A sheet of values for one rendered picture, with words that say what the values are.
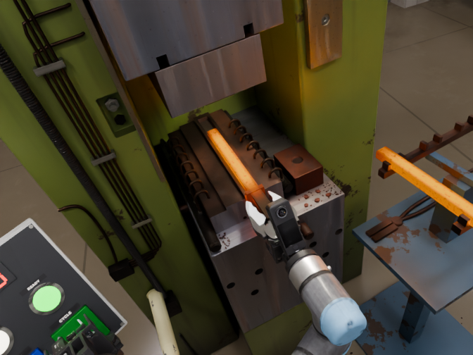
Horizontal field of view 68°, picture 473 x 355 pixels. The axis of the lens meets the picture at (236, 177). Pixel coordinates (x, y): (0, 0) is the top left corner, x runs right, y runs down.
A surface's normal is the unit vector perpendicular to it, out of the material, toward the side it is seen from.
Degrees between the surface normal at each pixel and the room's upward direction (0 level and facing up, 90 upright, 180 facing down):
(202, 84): 90
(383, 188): 0
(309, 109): 90
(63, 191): 90
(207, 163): 0
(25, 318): 60
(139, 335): 0
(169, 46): 90
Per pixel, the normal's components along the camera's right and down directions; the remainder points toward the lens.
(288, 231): 0.23, 0.16
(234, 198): -0.19, -0.72
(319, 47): 0.39, 0.58
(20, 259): 0.54, -0.05
